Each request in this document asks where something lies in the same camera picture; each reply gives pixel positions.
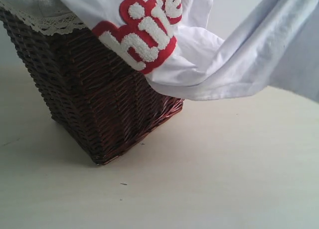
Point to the brown wicker basket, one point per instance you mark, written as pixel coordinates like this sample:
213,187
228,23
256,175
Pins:
105,105

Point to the white t-shirt red lettering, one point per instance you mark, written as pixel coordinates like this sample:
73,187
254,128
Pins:
168,42

